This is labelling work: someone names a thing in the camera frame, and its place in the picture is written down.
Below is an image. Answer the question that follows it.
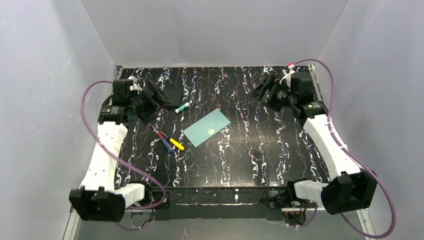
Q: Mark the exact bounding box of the green white marker pen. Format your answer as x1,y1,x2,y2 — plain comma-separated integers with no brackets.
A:
174,102,190,114

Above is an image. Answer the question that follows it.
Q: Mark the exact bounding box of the teal paper envelope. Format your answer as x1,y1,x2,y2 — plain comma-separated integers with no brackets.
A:
183,108,231,148

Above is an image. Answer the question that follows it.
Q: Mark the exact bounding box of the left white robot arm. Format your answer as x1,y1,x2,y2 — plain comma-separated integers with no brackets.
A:
69,78,168,222

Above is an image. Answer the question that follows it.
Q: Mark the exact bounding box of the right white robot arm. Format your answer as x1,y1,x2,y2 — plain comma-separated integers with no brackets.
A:
247,72,377,215

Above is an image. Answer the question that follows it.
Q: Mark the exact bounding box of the black foam block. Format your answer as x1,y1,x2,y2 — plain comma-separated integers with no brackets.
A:
162,88,184,110

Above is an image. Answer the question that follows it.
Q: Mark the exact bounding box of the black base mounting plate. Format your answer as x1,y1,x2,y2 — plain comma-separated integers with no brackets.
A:
145,186,319,222

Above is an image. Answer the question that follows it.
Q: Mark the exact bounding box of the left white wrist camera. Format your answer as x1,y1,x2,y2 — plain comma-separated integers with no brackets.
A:
128,75,142,92

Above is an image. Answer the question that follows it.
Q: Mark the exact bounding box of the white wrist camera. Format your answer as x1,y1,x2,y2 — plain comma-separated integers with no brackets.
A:
128,75,142,92
279,62,296,88

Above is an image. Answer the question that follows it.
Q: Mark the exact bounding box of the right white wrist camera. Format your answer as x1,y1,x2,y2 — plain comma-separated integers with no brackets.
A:
279,62,296,88

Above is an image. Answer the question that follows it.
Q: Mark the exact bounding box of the yellow handled screwdriver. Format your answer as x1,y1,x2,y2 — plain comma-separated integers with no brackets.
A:
169,138,185,151

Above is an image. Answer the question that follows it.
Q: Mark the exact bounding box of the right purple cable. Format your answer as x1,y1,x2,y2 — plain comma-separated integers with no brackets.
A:
288,59,397,240

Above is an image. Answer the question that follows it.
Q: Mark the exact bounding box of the purple cable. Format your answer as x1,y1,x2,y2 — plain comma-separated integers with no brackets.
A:
288,59,397,240
81,80,167,232

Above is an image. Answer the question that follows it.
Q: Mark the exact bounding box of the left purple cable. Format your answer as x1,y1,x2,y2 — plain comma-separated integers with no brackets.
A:
81,80,167,232

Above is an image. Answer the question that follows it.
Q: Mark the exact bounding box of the aluminium frame rail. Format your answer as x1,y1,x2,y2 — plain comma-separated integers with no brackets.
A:
62,207,80,240

